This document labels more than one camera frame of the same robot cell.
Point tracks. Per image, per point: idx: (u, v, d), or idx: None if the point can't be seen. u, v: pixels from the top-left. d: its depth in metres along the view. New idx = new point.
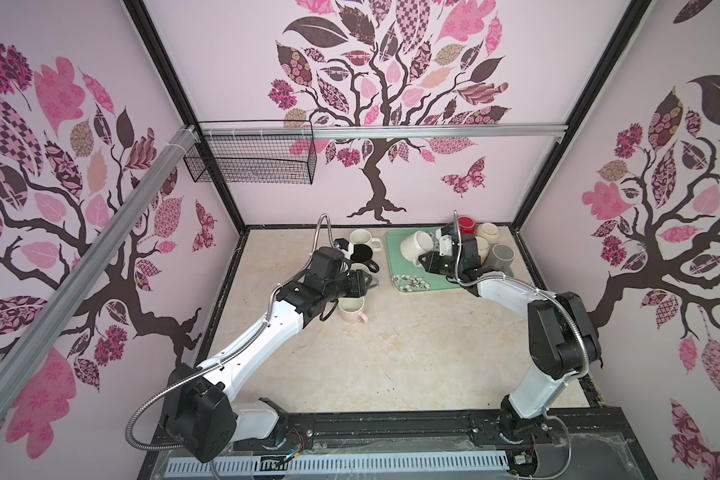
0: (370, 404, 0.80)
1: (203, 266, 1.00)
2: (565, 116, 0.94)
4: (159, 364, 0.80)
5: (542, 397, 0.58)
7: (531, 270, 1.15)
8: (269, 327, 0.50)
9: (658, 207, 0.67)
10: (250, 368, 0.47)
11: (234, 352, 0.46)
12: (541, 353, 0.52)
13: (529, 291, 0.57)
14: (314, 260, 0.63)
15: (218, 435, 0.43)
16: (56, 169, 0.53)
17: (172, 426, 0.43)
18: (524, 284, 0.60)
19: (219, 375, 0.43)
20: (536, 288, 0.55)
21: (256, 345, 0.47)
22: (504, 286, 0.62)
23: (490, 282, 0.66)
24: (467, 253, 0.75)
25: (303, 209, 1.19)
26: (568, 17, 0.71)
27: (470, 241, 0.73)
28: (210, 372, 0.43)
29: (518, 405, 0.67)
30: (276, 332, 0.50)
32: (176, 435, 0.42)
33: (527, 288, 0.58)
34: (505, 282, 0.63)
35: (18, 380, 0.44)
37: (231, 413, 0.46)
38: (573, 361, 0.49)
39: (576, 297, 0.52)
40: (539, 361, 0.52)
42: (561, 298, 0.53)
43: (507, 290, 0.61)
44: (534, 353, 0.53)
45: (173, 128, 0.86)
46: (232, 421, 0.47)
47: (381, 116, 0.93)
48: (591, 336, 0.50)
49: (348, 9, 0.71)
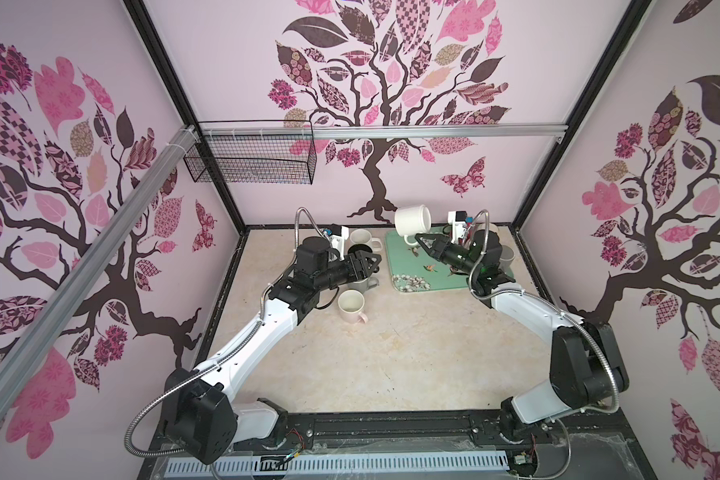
0: (370, 404, 0.80)
1: (203, 266, 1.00)
2: (565, 116, 0.94)
4: (159, 364, 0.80)
5: (549, 411, 0.56)
7: (531, 270, 1.15)
8: (263, 326, 0.50)
9: (658, 207, 0.67)
10: (247, 367, 0.47)
11: (230, 353, 0.45)
12: (565, 382, 0.47)
13: (554, 314, 0.52)
14: (298, 257, 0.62)
15: (220, 436, 0.43)
16: (56, 169, 0.53)
17: (172, 432, 0.42)
18: (547, 306, 0.55)
19: (217, 376, 0.42)
20: (561, 312, 0.53)
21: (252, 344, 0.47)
22: (525, 305, 0.57)
23: (507, 297, 0.61)
24: (488, 260, 0.66)
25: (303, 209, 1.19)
26: (568, 16, 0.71)
27: (495, 250, 0.63)
28: (207, 374, 0.43)
29: (523, 412, 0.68)
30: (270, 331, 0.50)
32: (177, 439, 0.42)
33: (553, 311, 0.53)
34: (525, 299, 0.58)
35: (18, 380, 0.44)
37: (231, 413, 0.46)
38: (599, 393, 0.45)
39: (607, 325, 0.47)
40: (561, 390, 0.49)
42: (590, 325, 0.48)
43: (528, 309, 0.56)
44: (557, 381, 0.49)
45: (173, 128, 0.86)
46: (232, 421, 0.45)
47: (381, 116, 0.93)
48: (620, 368, 0.46)
49: (348, 9, 0.71)
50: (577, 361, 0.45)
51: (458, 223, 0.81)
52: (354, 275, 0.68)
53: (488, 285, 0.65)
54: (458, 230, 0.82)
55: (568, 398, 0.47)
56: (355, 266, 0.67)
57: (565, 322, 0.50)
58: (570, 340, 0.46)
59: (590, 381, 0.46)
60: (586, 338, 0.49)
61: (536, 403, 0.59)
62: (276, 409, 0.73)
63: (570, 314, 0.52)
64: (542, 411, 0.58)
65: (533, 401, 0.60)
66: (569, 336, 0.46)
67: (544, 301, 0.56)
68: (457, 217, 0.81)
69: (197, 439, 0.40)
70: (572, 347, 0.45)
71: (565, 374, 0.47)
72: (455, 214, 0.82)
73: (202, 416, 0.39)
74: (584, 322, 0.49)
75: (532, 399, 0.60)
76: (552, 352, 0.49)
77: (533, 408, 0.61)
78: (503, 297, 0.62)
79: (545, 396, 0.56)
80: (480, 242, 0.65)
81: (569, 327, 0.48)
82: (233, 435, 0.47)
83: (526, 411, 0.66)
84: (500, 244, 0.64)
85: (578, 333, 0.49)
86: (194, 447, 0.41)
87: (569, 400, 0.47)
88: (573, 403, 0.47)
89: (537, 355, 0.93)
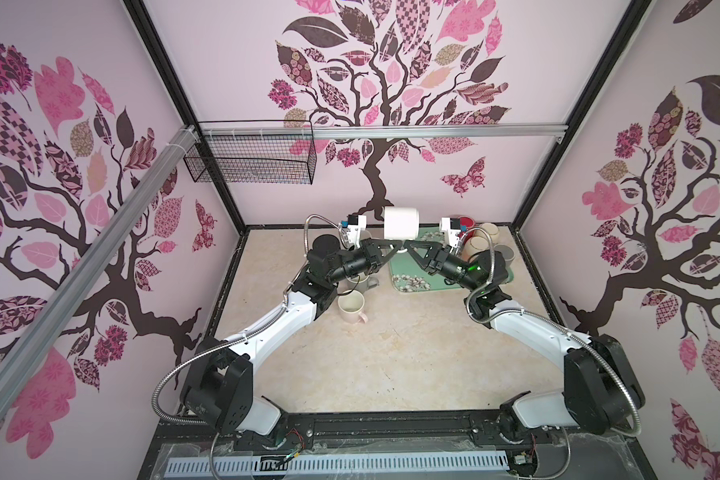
0: (370, 404, 0.80)
1: (203, 267, 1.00)
2: (566, 116, 0.93)
4: (160, 364, 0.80)
5: (554, 418, 0.55)
7: (531, 270, 1.15)
8: (287, 312, 0.54)
9: (658, 207, 0.67)
10: (271, 345, 0.50)
11: (258, 329, 0.49)
12: (583, 408, 0.45)
13: (561, 336, 0.50)
14: (309, 261, 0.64)
15: (237, 411, 0.45)
16: (56, 169, 0.53)
17: (193, 399, 0.44)
18: (554, 328, 0.52)
19: (245, 347, 0.46)
20: (566, 333, 0.50)
21: (276, 325, 0.51)
22: (525, 324, 0.55)
23: (508, 317, 0.59)
24: (491, 285, 0.61)
25: (302, 209, 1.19)
26: (568, 16, 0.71)
27: (499, 278, 0.58)
28: (235, 345, 0.46)
29: (524, 416, 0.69)
30: (293, 317, 0.54)
32: (196, 408, 0.44)
33: (559, 333, 0.51)
34: (525, 317, 0.56)
35: (18, 380, 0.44)
37: (250, 388, 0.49)
38: (618, 414, 0.43)
39: (615, 343, 0.46)
40: (580, 415, 0.46)
42: (600, 345, 0.47)
43: (529, 331, 0.54)
44: (574, 407, 0.47)
45: (173, 128, 0.86)
46: (248, 397, 0.46)
47: (381, 116, 0.93)
48: (635, 386, 0.45)
49: (348, 9, 0.71)
50: (593, 383, 0.43)
51: (451, 231, 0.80)
52: (376, 261, 0.64)
53: (485, 303, 0.64)
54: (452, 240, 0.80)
55: (589, 423, 0.45)
56: (376, 254, 0.64)
57: (573, 344, 0.48)
58: (583, 363, 0.44)
59: (608, 402, 0.43)
60: (598, 360, 0.49)
61: (542, 412, 0.58)
62: (277, 408, 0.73)
63: (576, 334, 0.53)
64: (547, 419, 0.57)
65: (538, 406, 0.59)
66: (581, 360, 0.44)
67: (548, 323, 0.54)
68: (452, 226, 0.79)
69: (218, 408, 0.42)
70: (586, 370, 0.43)
71: (581, 397, 0.45)
72: (446, 221, 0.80)
73: (226, 385, 0.42)
74: (590, 342, 0.47)
75: (538, 407, 0.59)
76: (567, 377, 0.46)
77: (538, 414, 0.59)
78: (502, 318, 0.60)
79: (554, 405, 0.54)
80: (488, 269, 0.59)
81: (580, 349, 0.46)
82: (248, 410, 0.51)
83: (529, 416, 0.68)
84: (505, 269, 0.59)
85: (588, 354, 0.47)
86: (214, 414, 0.43)
87: (591, 425, 0.45)
88: (596, 429, 0.44)
89: (537, 356, 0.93)
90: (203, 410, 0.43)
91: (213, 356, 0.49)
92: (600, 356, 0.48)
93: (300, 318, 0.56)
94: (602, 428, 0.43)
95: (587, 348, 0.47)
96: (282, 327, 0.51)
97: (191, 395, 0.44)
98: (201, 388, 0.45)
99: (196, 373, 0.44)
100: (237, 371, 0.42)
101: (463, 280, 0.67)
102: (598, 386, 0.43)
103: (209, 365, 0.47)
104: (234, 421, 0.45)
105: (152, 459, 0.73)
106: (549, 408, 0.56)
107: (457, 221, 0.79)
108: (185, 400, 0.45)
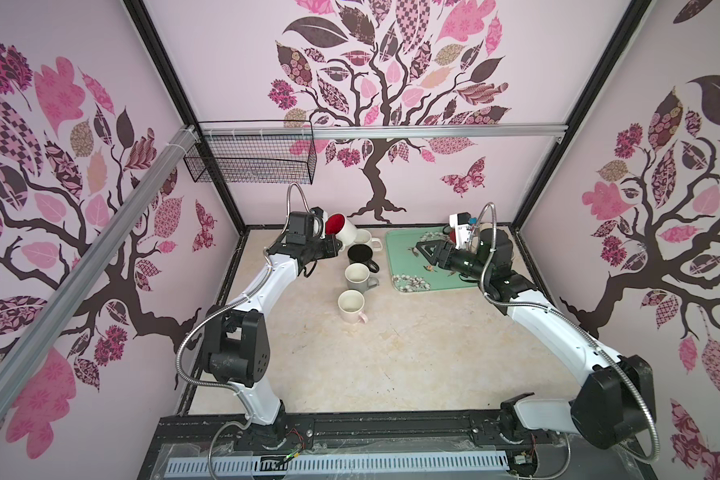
0: (370, 404, 0.80)
1: (203, 266, 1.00)
2: (566, 116, 0.93)
4: (160, 365, 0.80)
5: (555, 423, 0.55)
7: (531, 270, 1.15)
8: (275, 270, 0.58)
9: (658, 207, 0.67)
10: (271, 304, 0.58)
11: (257, 287, 0.54)
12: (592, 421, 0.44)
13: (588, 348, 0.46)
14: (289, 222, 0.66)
15: (260, 358, 0.50)
16: (56, 169, 0.53)
17: (217, 360, 0.48)
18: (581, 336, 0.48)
19: (250, 304, 0.50)
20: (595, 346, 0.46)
21: (270, 281, 0.55)
22: (551, 325, 0.51)
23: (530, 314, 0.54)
24: (499, 260, 0.60)
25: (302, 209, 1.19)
26: (569, 16, 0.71)
27: (505, 247, 0.58)
28: (240, 305, 0.50)
29: (524, 417, 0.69)
30: (283, 273, 0.59)
32: (222, 367, 0.48)
33: (586, 343, 0.47)
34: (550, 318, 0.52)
35: (18, 381, 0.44)
37: (265, 338, 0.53)
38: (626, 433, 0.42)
39: (647, 366, 0.42)
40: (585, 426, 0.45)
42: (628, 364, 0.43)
43: (555, 334, 0.50)
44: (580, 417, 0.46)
45: (173, 128, 0.86)
46: (266, 346, 0.51)
47: (381, 116, 0.93)
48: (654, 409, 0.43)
49: (348, 9, 0.71)
50: (612, 402, 0.41)
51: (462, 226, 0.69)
52: (332, 251, 0.81)
53: (505, 290, 0.58)
54: (463, 236, 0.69)
55: (594, 434, 0.44)
56: (331, 244, 0.81)
57: (601, 360, 0.44)
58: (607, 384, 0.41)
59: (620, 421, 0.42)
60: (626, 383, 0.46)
61: (544, 416, 0.58)
62: (279, 404, 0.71)
63: (606, 349, 0.46)
64: (547, 421, 0.57)
65: (540, 410, 0.59)
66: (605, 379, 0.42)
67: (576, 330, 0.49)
68: (461, 221, 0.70)
69: (244, 361, 0.47)
70: (609, 391, 0.41)
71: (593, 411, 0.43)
72: (457, 218, 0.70)
73: (246, 339, 0.46)
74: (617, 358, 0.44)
75: (541, 411, 0.58)
76: (583, 389, 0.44)
77: (538, 416, 0.60)
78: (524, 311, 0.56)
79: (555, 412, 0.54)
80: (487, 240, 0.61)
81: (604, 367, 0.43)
82: (269, 359, 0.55)
83: (530, 416, 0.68)
84: (508, 239, 0.59)
85: (614, 373, 0.44)
86: (242, 368, 0.47)
87: (597, 437, 0.44)
88: (601, 441, 0.43)
89: (537, 356, 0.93)
90: (230, 365, 0.48)
91: (223, 322, 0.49)
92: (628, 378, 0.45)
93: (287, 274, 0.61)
94: (608, 443, 0.42)
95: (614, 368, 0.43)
96: (274, 284, 0.56)
97: (216, 361, 0.48)
98: (222, 354, 0.48)
99: (213, 343, 0.47)
100: (252, 325, 0.46)
101: (473, 272, 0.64)
102: (617, 406, 0.41)
103: (222, 332, 0.52)
104: (260, 371, 0.51)
105: (152, 459, 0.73)
106: (551, 414, 0.56)
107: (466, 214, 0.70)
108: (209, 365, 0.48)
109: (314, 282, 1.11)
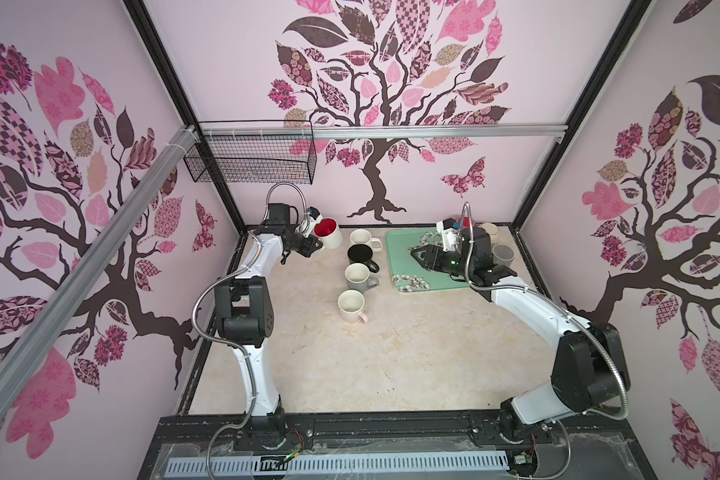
0: (370, 404, 0.80)
1: (203, 267, 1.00)
2: (566, 116, 0.93)
4: (161, 364, 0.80)
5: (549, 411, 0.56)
7: (531, 270, 1.15)
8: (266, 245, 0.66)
9: (658, 207, 0.67)
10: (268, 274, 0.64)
11: (253, 259, 0.61)
12: (569, 386, 0.47)
13: (560, 317, 0.50)
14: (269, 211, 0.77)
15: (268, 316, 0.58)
16: (56, 169, 0.53)
17: (231, 324, 0.55)
18: (554, 307, 0.52)
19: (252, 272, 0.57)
20: (567, 314, 0.51)
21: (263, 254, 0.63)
22: (526, 303, 0.55)
23: (508, 294, 0.59)
24: (479, 252, 0.67)
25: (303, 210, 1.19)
26: (568, 16, 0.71)
27: (483, 240, 0.64)
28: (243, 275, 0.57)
29: (523, 413, 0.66)
30: (272, 247, 0.67)
32: (236, 331, 0.55)
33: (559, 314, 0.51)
34: (527, 296, 0.56)
35: (18, 380, 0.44)
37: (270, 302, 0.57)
38: (603, 396, 0.45)
39: (614, 330, 0.46)
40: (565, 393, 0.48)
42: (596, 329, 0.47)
43: (532, 309, 0.54)
44: (561, 385, 0.48)
45: (173, 129, 0.86)
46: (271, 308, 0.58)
47: (381, 116, 0.93)
48: (625, 372, 0.46)
49: (348, 9, 0.71)
50: (583, 365, 0.44)
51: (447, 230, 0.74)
52: (307, 251, 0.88)
53: (488, 276, 0.63)
54: (450, 239, 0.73)
55: (573, 400, 0.47)
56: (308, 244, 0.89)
57: (572, 327, 0.48)
58: (577, 346, 0.44)
59: (595, 384, 0.44)
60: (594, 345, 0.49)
61: (538, 404, 0.59)
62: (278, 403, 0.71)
63: (577, 316, 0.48)
64: (542, 411, 0.58)
65: (534, 402, 0.60)
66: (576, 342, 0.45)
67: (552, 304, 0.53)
68: (447, 225, 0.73)
69: (255, 321, 0.55)
70: (578, 352, 0.44)
71: (569, 375, 0.46)
72: (441, 221, 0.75)
73: (254, 300, 0.54)
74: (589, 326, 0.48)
75: (534, 400, 0.60)
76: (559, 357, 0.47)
77: (534, 408, 0.60)
78: (504, 293, 0.60)
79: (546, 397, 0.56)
80: (466, 234, 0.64)
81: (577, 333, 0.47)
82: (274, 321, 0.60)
83: (527, 411, 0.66)
84: (484, 231, 0.66)
85: (584, 338, 0.47)
86: (255, 328, 0.55)
87: (575, 402, 0.46)
88: (579, 406, 0.46)
89: (537, 356, 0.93)
90: (243, 328, 0.55)
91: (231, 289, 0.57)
92: (597, 342, 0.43)
93: (276, 248, 0.69)
94: (584, 407, 0.45)
95: (584, 332, 0.47)
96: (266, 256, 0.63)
97: (229, 325, 0.55)
98: (234, 317, 0.56)
99: (225, 308, 0.55)
100: (258, 285, 0.54)
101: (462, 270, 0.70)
102: (588, 368, 0.44)
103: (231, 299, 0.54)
104: (270, 330, 0.59)
105: (152, 459, 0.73)
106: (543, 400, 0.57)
107: (450, 219, 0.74)
108: (224, 331, 0.55)
109: (314, 283, 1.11)
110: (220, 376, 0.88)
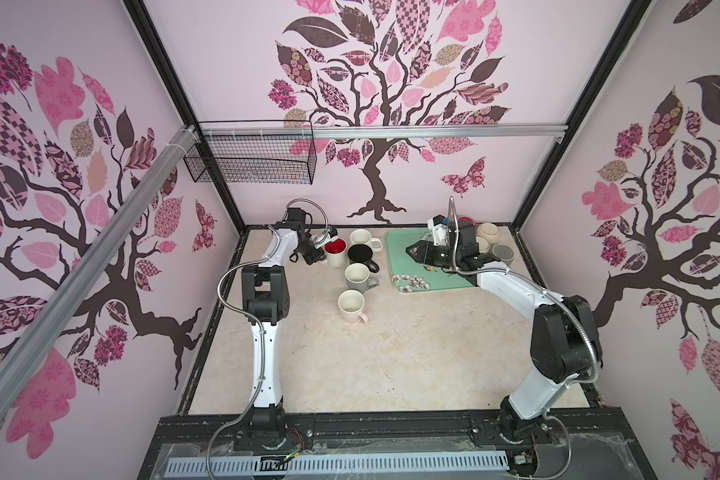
0: (370, 404, 0.80)
1: (202, 267, 1.02)
2: (566, 116, 0.93)
4: (161, 364, 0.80)
5: (543, 398, 0.57)
7: (531, 270, 1.15)
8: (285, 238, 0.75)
9: (658, 207, 0.67)
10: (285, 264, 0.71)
11: (273, 250, 0.71)
12: (545, 357, 0.50)
13: (537, 293, 0.54)
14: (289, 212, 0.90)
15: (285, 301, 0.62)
16: (56, 170, 0.53)
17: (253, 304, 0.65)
18: (530, 284, 0.57)
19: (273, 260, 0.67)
20: (542, 289, 0.55)
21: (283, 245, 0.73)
22: (507, 283, 0.59)
23: (491, 276, 0.63)
24: (465, 241, 0.71)
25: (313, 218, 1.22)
26: (567, 16, 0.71)
27: (467, 229, 0.69)
28: (265, 263, 0.66)
29: (521, 409, 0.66)
30: (291, 240, 0.78)
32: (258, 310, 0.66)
33: (536, 290, 0.55)
34: (508, 277, 0.60)
35: (18, 380, 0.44)
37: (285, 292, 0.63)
38: (575, 364, 0.48)
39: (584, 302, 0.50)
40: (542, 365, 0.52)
42: (569, 302, 0.50)
43: (512, 288, 0.58)
44: (537, 356, 0.52)
45: (173, 129, 0.86)
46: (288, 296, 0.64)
47: (381, 116, 0.93)
48: (596, 342, 0.49)
49: (348, 9, 0.71)
50: (556, 335, 0.48)
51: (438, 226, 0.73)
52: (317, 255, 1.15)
53: (474, 261, 0.67)
54: (440, 235, 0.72)
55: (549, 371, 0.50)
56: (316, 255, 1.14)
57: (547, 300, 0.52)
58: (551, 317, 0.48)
59: (569, 353, 0.48)
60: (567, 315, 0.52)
61: (531, 394, 0.60)
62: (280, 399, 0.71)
63: (551, 291, 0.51)
64: (536, 401, 0.59)
65: (529, 394, 0.61)
66: (550, 313, 0.48)
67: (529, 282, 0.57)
68: (435, 221, 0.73)
69: (272, 304, 0.65)
70: (552, 324, 0.48)
71: (544, 347, 0.50)
72: (432, 219, 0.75)
73: (273, 285, 0.64)
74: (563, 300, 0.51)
75: (528, 389, 0.61)
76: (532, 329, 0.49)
77: (529, 400, 0.61)
78: (488, 277, 0.64)
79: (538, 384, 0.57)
80: (453, 226, 0.73)
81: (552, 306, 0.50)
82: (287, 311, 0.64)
83: (524, 406, 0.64)
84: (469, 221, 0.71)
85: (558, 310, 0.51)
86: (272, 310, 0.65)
87: (549, 373, 0.50)
88: (552, 376, 0.50)
89: None
90: (262, 309, 0.66)
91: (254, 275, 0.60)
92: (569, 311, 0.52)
93: (293, 242, 0.80)
94: (558, 376, 0.48)
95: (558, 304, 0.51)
96: (285, 247, 0.74)
97: (252, 304, 0.65)
98: (257, 299, 0.66)
99: (249, 290, 0.65)
100: (278, 273, 0.64)
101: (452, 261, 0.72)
102: (560, 339, 0.48)
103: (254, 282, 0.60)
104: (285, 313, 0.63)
105: (152, 459, 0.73)
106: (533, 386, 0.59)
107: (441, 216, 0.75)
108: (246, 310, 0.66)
109: (314, 283, 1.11)
110: (220, 376, 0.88)
